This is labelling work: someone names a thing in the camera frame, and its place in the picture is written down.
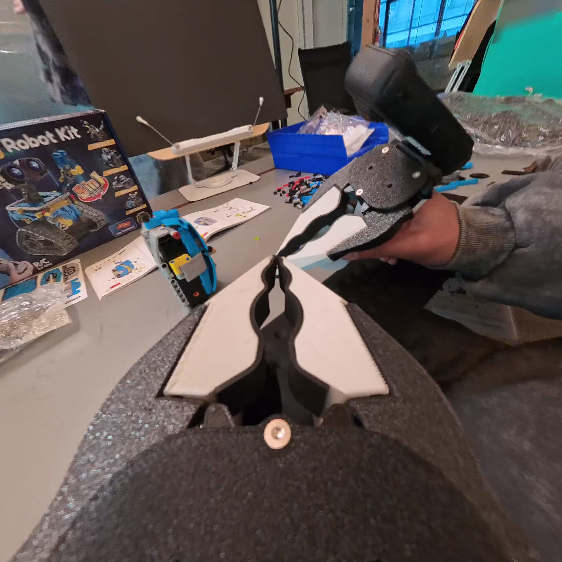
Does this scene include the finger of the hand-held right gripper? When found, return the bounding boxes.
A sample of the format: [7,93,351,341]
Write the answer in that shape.
[274,184,352,259]
[290,214,369,271]

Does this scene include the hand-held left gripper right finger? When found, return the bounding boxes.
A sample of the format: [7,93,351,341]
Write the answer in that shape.
[279,257,390,402]

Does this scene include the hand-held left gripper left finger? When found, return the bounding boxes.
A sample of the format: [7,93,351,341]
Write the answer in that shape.
[163,256,278,401]

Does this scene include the blue building block toy robot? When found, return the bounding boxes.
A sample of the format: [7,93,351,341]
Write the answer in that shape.
[140,209,218,309]

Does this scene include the person's right forearm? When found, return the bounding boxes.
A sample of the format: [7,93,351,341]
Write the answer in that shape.
[448,169,562,321]

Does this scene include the white desk stand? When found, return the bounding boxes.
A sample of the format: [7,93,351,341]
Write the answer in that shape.
[136,97,269,203]

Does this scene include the person's right hand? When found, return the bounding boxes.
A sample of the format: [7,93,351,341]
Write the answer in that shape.
[347,191,462,268]

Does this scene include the pile of small building pieces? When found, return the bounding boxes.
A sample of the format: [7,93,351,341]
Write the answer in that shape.
[272,173,328,209]

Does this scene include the blue plastic bin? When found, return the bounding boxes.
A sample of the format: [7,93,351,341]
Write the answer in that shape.
[266,121,389,176]

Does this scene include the clear plastic bags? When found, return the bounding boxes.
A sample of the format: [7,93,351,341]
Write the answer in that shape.
[296,105,376,156]

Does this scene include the open instruction booklet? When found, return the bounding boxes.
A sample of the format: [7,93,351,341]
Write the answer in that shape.
[85,198,270,300]

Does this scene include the black office chair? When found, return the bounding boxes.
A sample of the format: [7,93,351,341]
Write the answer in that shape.
[298,42,356,117]

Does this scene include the large bubble wrap sheet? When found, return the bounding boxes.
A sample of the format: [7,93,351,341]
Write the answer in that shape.
[441,90,562,150]

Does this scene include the blue sticker sheet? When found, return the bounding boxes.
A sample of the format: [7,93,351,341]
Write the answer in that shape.
[0,259,88,308]

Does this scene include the leaning wooden board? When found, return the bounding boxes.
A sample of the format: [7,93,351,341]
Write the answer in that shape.
[448,0,497,69]

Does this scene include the bubble wrap bag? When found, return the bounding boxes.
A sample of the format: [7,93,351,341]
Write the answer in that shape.
[0,283,73,363]

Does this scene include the black flat panel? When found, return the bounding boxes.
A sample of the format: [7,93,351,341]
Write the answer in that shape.
[37,0,288,157]

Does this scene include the dark blue robot kit box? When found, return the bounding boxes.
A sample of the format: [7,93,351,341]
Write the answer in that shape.
[0,109,152,290]

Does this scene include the black hanging cable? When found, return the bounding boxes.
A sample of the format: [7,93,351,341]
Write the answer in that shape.
[274,0,308,121]

